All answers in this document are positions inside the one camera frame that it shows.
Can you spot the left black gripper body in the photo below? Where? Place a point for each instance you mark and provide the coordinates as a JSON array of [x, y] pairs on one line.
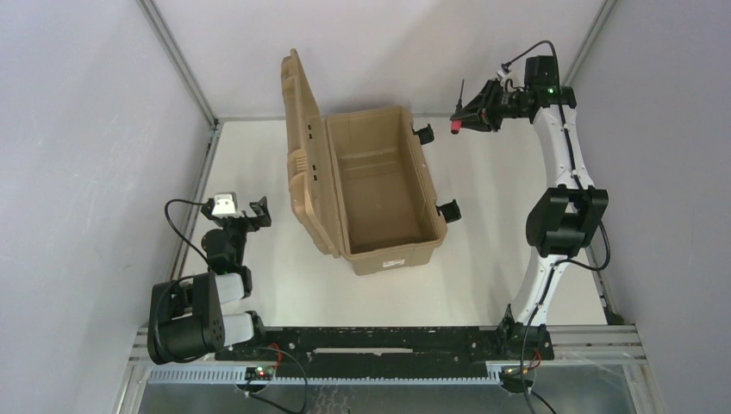
[[247, 217]]

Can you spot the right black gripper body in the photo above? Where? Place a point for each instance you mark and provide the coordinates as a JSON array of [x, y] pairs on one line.
[[493, 104]]

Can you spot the red handled screwdriver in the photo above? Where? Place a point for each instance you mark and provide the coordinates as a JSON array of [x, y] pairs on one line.
[[455, 118]]

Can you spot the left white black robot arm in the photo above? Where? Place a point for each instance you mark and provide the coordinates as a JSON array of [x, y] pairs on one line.
[[186, 317]]

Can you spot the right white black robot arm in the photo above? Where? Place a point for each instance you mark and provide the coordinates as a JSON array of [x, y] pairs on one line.
[[565, 218]]

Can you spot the tan plastic storage bin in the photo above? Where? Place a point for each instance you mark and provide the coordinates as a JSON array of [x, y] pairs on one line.
[[359, 182]]

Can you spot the left small circuit board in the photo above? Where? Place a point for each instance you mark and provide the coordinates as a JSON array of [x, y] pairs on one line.
[[260, 373]]

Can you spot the small circuit board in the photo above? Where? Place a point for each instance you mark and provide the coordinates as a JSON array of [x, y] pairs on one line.
[[513, 380], [260, 373]]

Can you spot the right small circuit board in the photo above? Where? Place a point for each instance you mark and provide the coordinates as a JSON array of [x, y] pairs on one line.
[[513, 380]]

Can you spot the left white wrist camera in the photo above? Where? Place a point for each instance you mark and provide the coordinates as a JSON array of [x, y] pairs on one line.
[[225, 205]]

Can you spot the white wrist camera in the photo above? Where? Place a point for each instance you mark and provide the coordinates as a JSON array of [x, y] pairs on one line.
[[225, 205], [504, 72]]

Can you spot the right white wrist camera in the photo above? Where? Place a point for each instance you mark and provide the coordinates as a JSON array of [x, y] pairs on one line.
[[504, 72]]

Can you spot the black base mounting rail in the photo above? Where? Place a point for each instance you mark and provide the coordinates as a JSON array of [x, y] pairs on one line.
[[396, 351]]

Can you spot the grey slotted cable duct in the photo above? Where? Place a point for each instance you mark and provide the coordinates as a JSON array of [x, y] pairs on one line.
[[220, 375]]

